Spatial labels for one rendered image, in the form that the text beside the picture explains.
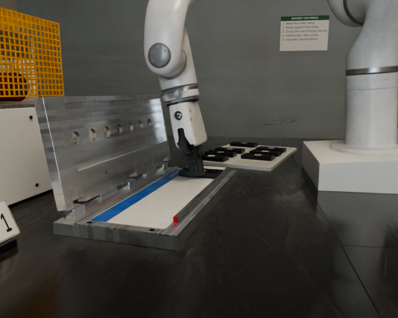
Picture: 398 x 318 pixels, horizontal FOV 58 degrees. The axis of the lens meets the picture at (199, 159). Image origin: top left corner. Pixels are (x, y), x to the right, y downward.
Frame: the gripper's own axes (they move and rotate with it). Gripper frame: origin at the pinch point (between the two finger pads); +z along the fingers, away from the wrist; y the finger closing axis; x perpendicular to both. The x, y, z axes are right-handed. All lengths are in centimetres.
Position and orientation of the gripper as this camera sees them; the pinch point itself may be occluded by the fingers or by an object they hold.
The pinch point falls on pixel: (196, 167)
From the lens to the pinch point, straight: 83.2
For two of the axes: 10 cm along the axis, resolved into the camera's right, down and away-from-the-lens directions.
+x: -9.4, 1.5, 3.2
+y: 2.9, -1.8, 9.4
